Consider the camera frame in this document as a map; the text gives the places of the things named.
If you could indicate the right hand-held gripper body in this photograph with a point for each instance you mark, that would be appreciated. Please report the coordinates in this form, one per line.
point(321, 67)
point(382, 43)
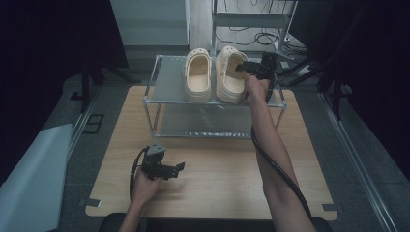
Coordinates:
point(266, 66)

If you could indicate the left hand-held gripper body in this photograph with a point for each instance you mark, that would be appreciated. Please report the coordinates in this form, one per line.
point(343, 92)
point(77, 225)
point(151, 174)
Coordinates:
point(155, 162)

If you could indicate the cream clog shoe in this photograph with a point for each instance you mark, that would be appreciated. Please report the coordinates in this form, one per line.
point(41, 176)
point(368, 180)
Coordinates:
point(197, 77)
point(229, 79)

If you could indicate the grey metal shoe rack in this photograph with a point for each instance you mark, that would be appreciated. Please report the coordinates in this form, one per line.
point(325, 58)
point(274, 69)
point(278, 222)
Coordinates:
point(174, 83)

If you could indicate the person's right hand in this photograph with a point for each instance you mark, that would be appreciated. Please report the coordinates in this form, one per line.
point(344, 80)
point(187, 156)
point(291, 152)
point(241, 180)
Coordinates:
point(256, 88)

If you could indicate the person's left hand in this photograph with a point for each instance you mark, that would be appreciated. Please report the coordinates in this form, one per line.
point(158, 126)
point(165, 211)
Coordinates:
point(145, 188)

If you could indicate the black stand legs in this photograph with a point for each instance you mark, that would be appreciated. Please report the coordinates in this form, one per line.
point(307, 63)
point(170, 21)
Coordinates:
point(335, 93)
point(88, 80)

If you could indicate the grey tape piece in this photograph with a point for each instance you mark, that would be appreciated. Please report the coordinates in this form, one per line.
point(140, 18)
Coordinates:
point(92, 202)

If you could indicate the white cabinet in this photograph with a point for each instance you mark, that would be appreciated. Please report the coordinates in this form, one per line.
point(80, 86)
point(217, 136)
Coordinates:
point(151, 22)

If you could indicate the dark curtain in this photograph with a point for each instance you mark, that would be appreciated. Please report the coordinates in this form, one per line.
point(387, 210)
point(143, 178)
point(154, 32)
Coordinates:
point(38, 58)
point(377, 80)

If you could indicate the white board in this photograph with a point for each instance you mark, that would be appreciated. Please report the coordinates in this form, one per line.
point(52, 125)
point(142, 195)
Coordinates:
point(32, 187)

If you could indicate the white metal desk frame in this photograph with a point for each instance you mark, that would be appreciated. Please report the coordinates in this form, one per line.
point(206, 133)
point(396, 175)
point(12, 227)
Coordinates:
point(249, 20)

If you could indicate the aluminium floor rail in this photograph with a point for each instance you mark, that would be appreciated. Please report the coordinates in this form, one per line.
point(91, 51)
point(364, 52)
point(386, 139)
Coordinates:
point(82, 122)
point(357, 161)

